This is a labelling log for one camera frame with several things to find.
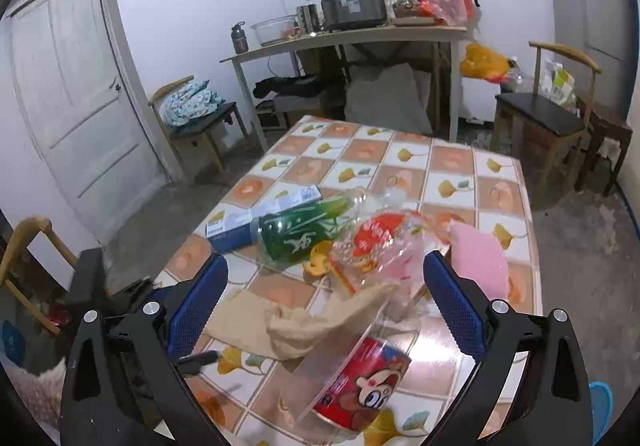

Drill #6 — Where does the hanging yellow plastic bag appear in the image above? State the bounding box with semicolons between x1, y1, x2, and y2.
460;43;516;85

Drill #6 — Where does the white panel door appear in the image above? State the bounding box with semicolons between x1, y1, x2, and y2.
6;0;173;243

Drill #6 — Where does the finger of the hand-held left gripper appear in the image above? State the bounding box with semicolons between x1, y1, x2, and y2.
176;350;221;375

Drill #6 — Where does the floral patterned cloth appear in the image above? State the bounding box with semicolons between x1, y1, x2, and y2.
164;80;226;127

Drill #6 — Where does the wooden chair with dark seat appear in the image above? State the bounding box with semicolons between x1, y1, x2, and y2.
148;74;251;183

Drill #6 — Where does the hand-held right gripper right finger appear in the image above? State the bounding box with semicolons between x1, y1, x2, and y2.
422;250;593;446

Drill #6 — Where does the clear plastic bag red print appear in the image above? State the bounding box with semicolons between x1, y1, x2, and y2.
330;196;451;297

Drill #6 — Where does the glass bowl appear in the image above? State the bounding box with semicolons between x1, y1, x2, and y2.
250;14;299;48

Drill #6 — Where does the blue and white carton box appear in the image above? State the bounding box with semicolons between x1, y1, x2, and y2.
206;184;323;254

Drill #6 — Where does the black cloth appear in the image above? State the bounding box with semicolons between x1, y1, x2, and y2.
254;74;346;99

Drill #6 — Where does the wooden armchair black seat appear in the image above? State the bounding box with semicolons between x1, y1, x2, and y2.
492;40;603;195

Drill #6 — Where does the grey refrigerator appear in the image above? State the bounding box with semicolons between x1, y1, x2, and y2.
540;0;640;123

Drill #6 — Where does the large orange peel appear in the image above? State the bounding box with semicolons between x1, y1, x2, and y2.
302;241;337;281

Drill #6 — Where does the light wooden chair frame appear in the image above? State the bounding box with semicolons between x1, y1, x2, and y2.
0;217;81;338

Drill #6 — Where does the green and white package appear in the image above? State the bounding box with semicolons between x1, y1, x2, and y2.
542;60;581;107

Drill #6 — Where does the pink sponge cloth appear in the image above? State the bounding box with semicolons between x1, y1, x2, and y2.
447;221;509;300

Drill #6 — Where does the blue cable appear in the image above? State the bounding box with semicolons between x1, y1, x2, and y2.
616;176;640;233

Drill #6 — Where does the pink plastic bag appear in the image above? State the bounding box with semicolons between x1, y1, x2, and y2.
415;0;469;26

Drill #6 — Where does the white side table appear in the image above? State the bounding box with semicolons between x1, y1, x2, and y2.
219;23;469;153

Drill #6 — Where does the green plastic bottle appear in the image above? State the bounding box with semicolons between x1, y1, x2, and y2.
248;188;391;273

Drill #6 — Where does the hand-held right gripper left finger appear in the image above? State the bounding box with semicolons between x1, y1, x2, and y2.
60;252;236;446

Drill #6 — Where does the grey rice cooker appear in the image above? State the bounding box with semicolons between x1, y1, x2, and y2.
320;0;389;32

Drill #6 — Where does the dark wooden stool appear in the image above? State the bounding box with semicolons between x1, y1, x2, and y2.
575;96;634;197

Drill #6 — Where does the clear plastic cup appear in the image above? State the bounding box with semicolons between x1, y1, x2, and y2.
280;296;422;443

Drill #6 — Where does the grey cushion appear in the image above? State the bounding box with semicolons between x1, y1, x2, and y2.
345;63;434;135

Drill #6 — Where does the table with patterned tablecloth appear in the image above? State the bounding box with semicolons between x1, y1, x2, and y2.
150;116;546;446

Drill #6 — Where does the dark water bottle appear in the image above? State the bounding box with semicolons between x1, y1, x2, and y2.
231;22;249;54

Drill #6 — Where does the red drink can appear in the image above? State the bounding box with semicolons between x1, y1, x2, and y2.
312;337;412;428

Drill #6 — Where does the beige cloth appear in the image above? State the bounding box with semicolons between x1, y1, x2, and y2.
205;283;401;360

